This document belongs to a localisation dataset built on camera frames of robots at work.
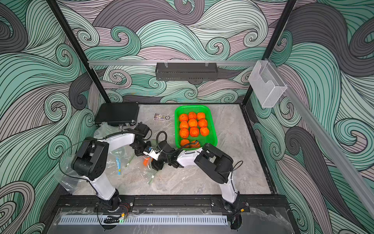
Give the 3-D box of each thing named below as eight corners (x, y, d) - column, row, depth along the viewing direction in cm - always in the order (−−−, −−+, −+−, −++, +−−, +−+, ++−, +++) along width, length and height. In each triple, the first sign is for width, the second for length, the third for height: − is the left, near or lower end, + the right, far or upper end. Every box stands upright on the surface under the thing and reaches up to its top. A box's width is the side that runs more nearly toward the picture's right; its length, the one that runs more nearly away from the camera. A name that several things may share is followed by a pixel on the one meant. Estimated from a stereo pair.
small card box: (153, 120, 112) (152, 118, 110) (154, 115, 115) (153, 113, 114) (164, 120, 112) (164, 118, 110) (165, 115, 116) (165, 113, 114)
